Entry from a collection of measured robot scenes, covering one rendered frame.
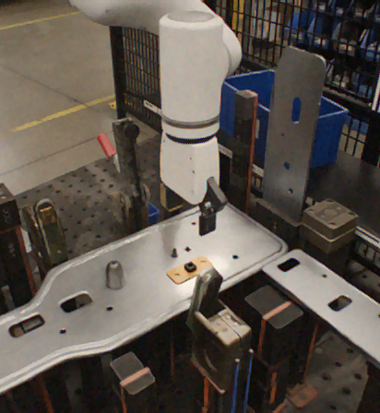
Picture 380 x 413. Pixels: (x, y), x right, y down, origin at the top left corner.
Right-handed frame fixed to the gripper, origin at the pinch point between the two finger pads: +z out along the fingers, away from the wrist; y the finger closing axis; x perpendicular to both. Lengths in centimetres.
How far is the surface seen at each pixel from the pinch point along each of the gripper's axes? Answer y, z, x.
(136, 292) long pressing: -0.8, 12.4, -10.7
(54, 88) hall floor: -358, 113, 111
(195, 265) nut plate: 0.2, 11.6, 1.2
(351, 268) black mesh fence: 0, 42, 55
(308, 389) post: 18.5, 41.9, 17.4
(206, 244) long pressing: -4.1, 12.4, 6.8
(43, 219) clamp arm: -19.5, 4.6, -18.5
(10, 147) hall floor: -267, 113, 39
